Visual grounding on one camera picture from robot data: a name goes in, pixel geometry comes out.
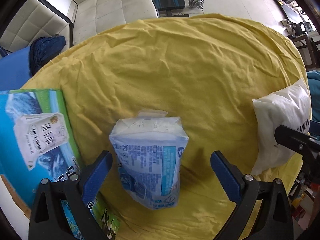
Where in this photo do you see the white pillow pouch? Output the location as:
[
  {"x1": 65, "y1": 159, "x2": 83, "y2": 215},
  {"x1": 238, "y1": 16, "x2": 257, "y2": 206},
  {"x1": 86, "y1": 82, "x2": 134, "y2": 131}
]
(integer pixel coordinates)
[{"x1": 250, "y1": 78, "x2": 312, "y2": 176}]

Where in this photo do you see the light blue tissue pack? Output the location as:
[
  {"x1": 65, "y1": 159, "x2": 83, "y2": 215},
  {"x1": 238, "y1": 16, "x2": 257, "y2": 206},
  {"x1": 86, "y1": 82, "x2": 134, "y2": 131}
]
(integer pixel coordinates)
[{"x1": 109, "y1": 110, "x2": 189, "y2": 210}]

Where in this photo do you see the right white padded chair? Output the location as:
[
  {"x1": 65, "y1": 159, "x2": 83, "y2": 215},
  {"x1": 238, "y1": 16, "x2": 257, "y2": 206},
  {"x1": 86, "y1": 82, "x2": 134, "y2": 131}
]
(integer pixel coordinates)
[{"x1": 73, "y1": 0, "x2": 158, "y2": 45}]

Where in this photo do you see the left white padded chair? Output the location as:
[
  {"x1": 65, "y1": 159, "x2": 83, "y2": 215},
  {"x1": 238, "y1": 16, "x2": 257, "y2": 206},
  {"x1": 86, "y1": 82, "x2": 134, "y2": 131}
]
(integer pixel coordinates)
[{"x1": 1, "y1": 0, "x2": 78, "y2": 53}]

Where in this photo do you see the dark wooden chair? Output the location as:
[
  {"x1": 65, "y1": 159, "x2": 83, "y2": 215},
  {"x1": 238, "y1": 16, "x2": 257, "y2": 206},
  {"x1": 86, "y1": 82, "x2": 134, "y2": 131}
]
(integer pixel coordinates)
[{"x1": 287, "y1": 33, "x2": 319, "y2": 71}]

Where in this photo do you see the yellow table cloth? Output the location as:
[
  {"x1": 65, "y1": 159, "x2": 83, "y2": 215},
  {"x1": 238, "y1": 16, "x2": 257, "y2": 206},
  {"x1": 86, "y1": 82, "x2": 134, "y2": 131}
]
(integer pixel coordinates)
[{"x1": 24, "y1": 14, "x2": 307, "y2": 239}]

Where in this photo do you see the blue foam mat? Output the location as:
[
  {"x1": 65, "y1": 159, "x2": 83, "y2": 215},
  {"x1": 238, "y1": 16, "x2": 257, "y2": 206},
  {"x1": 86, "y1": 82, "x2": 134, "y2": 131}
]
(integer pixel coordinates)
[{"x1": 0, "y1": 47, "x2": 31, "y2": 90}]

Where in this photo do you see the white padded chair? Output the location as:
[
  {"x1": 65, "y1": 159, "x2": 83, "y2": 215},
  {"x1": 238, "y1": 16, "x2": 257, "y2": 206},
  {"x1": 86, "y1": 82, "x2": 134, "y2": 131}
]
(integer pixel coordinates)
[
  {"x1": 1, "y1": 0, "x2": 78, "y2": 53},
  {"x1": 73, "y1": 0, "x2": 158, "y2": 45}
]

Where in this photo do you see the teal blanket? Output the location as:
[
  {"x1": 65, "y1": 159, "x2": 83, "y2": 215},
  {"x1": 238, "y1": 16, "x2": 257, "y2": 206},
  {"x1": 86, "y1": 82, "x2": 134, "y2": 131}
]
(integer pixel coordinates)
[{"x1": 307, "y1": 70, "x2": 320, "y2": 122}]

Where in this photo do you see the brown cardboard box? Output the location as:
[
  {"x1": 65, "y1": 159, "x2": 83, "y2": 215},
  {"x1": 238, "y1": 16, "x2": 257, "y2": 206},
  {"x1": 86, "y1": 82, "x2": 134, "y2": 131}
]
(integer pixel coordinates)
[{"x1": 1, "y1": 89, "x2": 119, "y2": 239}]

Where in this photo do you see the dark blue knitted cloth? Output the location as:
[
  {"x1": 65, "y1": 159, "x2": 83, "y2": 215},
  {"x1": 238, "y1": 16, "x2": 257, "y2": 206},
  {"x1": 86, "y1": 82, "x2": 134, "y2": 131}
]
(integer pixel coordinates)
[{"x1": 29, "y1": 35, "x2": 66, "y2": 76}]

